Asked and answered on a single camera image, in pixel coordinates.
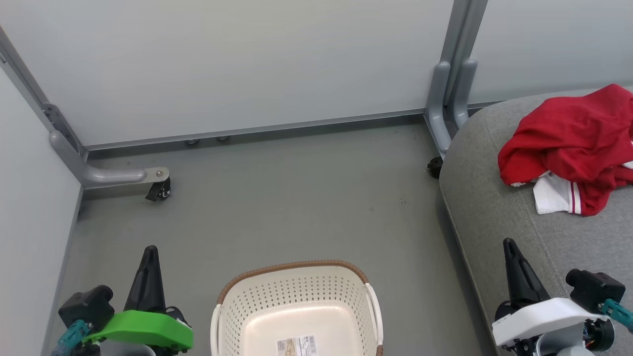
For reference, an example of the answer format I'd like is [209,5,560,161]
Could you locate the black cable with teal plug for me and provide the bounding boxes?
[601,299,633,333]
[51,320,93,356]

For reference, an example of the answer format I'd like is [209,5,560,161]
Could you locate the white perforated laundry basket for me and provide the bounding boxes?
[210,260,384,356]

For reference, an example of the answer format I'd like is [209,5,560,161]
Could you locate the grey fabric sofa seat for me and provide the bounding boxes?
[439,87,633,356]

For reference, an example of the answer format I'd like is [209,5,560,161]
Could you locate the grey upright partition leg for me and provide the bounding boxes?
[452,58,478,130]
[425,60,452,159]

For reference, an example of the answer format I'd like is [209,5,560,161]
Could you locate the white printed basket sticker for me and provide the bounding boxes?
[276,335,318,356]

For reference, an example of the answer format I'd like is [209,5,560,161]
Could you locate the grey curved partition leg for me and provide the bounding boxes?
[48,131,170,189]

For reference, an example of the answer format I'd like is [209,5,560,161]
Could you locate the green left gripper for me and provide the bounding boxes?
[82,246,194,356]

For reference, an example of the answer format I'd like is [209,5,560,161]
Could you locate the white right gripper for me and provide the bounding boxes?
[492,238,608,348]

